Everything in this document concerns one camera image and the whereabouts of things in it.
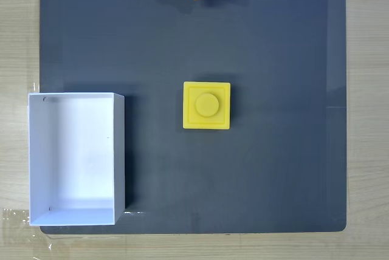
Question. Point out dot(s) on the dark grey table mat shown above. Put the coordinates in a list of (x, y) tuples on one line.
[(243, 44)]

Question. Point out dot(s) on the yellow numbered toy block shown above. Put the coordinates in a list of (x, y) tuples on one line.
[(206, 105)]

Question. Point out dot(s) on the clear adhesive tape strip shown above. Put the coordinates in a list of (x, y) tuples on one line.
[(18, 226), (35, 87)]

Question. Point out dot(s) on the white open cardboard box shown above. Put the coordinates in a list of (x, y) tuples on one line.
[(76, 156)]

